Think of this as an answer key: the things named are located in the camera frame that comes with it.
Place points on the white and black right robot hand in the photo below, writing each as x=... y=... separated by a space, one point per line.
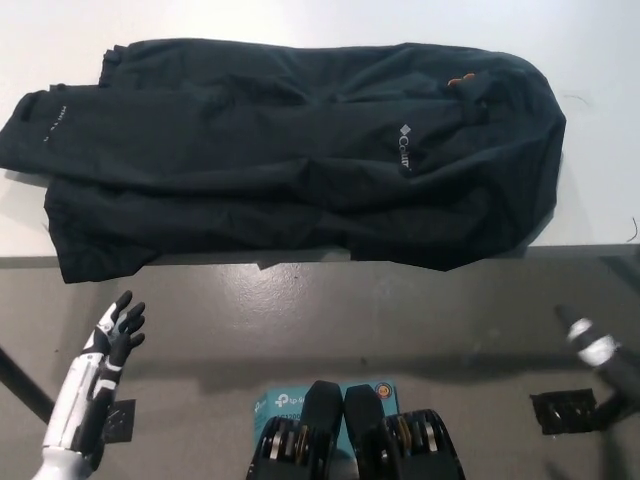
x=597 y=350

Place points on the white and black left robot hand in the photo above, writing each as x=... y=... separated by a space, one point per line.
x=82 y=385

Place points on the black jacket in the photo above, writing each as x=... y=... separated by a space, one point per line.
x=260 y=165

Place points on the right black robot body block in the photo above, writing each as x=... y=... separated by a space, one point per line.
x=365 y=420

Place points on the black table leg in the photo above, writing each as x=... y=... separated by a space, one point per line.
x=617 y=405
x=25 y=387

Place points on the teal tp-link cardboard box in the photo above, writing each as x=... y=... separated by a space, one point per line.
x=285 y=400

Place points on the thin black thread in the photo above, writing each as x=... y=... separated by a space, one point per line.
x=574 y=97

